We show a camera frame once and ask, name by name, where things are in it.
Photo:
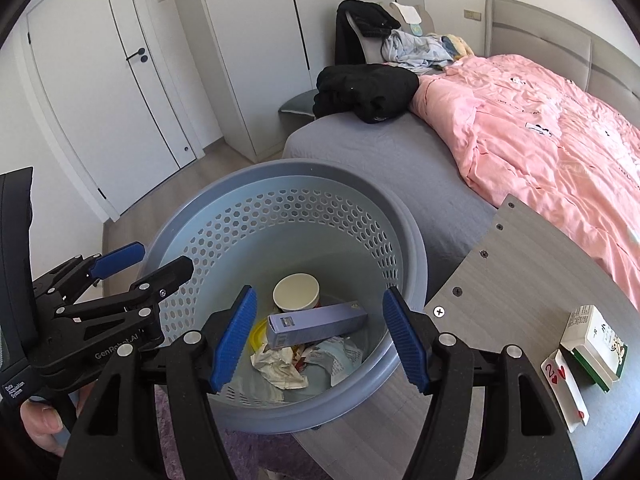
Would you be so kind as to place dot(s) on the blue perforated plastic basket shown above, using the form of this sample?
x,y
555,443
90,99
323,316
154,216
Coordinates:
x,y
350,220

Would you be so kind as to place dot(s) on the grey bed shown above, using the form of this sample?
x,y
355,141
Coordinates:
x,y
375,150

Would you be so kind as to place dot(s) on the white and green packet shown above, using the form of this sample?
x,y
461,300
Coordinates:
x,y
332,355

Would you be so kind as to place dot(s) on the purple cartoon rabbit box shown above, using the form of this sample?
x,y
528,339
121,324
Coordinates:
x,y
320,322

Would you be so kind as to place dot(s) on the purple fluffy rug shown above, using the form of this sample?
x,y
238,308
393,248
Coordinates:
x,y
240,452

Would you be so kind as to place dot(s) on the person's left hand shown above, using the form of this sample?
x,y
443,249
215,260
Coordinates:
x,y
40,420

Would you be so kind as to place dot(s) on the pink printed blanket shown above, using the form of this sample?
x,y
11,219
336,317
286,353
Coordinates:
x,y
540,135

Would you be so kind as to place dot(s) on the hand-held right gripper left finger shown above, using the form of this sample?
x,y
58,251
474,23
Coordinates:
x,y
232,340

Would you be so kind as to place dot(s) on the white door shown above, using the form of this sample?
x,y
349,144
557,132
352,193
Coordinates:
x,y
90,100

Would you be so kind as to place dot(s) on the green and white card box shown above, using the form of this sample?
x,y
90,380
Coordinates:
x,y
595,335

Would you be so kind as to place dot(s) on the black garment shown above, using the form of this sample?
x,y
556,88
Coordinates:
x,y
365,15

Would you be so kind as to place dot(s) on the grey chair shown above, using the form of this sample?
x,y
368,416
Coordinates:
x,y
367,42

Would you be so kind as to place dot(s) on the white paper cup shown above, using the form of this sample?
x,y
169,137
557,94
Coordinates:
x,y
295,292

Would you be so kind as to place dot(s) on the grey upholstered headboard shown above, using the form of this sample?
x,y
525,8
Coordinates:
x,y
540,35

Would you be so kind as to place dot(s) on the black clothes pile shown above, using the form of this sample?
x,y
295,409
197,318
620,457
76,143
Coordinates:
x,y
365,90

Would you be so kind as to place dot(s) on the yellow cloth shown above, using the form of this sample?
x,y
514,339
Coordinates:
x,y
457,45

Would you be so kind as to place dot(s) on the red hearts playing card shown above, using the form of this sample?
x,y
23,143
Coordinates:
x,y
562,385

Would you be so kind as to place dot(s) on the white paper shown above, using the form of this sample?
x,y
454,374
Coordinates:
x,y
272,367

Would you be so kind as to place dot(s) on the white wardrobe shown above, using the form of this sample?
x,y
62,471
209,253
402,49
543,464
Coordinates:
x,y
260,60

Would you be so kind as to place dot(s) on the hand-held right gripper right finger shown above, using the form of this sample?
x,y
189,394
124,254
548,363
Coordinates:
x,y
405,340

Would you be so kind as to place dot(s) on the yellow round lid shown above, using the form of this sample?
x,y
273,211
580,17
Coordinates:
x,y
257,332

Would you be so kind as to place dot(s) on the light blue clothes pile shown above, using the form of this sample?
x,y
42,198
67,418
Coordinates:
x,y
415,47

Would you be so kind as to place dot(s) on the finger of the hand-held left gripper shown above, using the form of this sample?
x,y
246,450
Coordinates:
x,y
120,257
165,272

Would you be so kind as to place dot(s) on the white cloth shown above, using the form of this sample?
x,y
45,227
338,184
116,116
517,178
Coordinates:
x,y
406,12

